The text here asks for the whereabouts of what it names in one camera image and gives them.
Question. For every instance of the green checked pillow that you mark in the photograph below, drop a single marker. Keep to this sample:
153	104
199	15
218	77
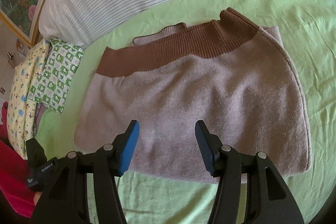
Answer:
57	74

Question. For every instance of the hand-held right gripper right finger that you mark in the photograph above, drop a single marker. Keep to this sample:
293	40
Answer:
206	150

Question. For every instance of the beige knitted sweater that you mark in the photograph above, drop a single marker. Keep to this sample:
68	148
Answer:
197	90

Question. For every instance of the yellow cartoon print blanket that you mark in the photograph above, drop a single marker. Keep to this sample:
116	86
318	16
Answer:
21	98

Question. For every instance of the mauve cloth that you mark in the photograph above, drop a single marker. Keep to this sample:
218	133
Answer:
38	119

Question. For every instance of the red cloth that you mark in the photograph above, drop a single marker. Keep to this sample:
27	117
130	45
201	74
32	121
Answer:
13	166

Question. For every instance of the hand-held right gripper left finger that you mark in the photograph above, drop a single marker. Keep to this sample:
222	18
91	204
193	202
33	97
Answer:
130	148

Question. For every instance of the green bed sheet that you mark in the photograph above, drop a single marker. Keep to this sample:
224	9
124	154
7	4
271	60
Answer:
315	56

